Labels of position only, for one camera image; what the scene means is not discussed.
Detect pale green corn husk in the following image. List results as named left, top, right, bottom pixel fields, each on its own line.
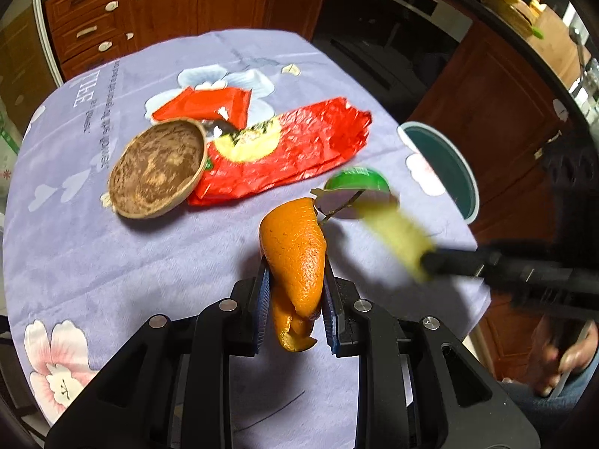
left=354, top=201, right=435, bottom=283

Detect green round lid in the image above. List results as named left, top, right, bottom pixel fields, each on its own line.
left=324, top=166, right=390, bottom=193

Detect orange peel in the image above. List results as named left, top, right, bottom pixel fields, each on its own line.
left=260, top=198, right=327, bottom=353

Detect large red crinkled snack bag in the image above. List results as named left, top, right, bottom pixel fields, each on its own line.
left=188, top=97, right=373, bottom=207

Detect small orange-red snack packet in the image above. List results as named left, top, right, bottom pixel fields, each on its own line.
left=151, top=87, right=252, bottom=130

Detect blue fleece sleeve forearm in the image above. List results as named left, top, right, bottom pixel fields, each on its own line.
left=499, top=362, right=597, bottom=432

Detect teal trash bin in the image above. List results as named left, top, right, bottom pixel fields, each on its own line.
left=397, top=122, right=480, bottom=224

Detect wooden kitchen cabinets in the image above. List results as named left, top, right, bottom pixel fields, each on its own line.
left=43, top=0, right=324, bottom=80

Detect person's right hand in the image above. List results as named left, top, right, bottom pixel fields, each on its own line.
left=525, top=316, right=598, bottom=397

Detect lavender floral tablecloth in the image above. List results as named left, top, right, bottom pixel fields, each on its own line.
left=3, top=30, right=490, bottom=448

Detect brown coconut shell bowl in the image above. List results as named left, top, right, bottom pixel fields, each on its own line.
left=107, top=119, right=208, bottom=220

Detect black built-in oven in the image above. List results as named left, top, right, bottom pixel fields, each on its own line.
left=313, top=0, right=472, bottom=123

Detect yellow items on counter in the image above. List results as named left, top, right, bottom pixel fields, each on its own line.
left=480, top=0, right=546, bottom=40

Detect small white paper scrap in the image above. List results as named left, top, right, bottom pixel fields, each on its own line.
left=281, top=64, right=301, bottom=77

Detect green white rice bag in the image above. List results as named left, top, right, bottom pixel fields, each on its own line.
left=0, top=106, right=22, bottom=209

